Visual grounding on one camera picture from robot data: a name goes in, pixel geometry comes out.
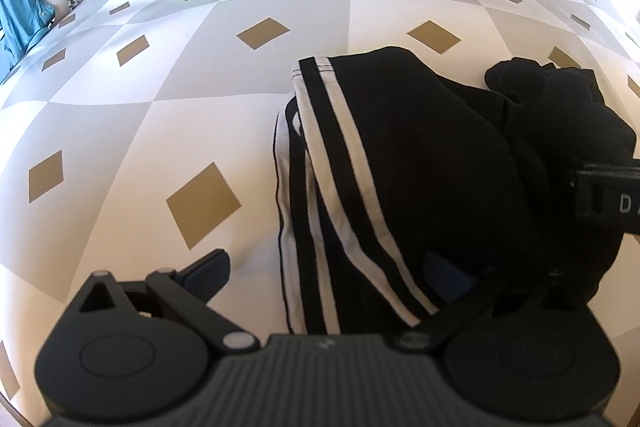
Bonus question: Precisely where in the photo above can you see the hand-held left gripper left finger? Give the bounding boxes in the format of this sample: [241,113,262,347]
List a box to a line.
[77,248,262,355]

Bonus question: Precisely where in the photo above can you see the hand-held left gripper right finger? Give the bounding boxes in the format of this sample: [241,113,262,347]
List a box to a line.
[394,249,577,355]

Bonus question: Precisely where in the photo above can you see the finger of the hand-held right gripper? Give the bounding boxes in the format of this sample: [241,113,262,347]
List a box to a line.
[570,163,640,234]

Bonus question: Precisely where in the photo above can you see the black white-striped t-shirt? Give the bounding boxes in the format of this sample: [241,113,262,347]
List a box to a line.
[272,46,640,338]

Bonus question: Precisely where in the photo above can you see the grey white checkered tablecloth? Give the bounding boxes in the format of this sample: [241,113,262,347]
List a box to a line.
[0,0,640,413]

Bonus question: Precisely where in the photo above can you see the blue printed garment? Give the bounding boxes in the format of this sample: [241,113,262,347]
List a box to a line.
[0,0,56,81]

